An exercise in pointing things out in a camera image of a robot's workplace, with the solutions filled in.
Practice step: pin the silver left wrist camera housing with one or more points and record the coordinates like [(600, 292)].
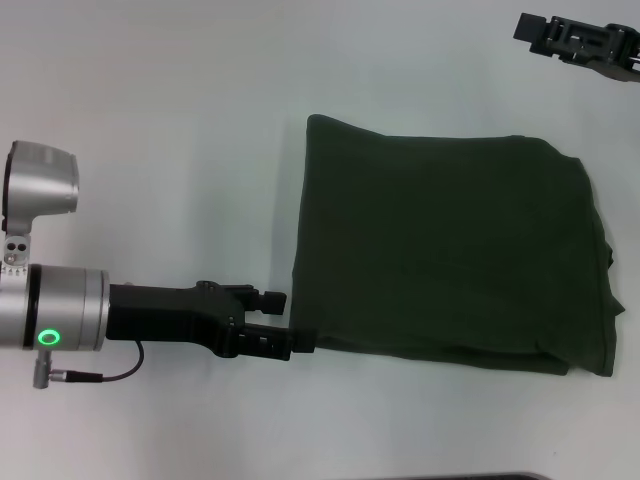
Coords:
[(40, 180)]

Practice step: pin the dark green FREE t-shirt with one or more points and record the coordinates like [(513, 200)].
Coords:
[(440, 240)]

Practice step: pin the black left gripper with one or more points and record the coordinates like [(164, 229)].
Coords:
[(165, 315)]

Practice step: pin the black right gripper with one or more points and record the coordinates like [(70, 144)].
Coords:
[(625, 50)]

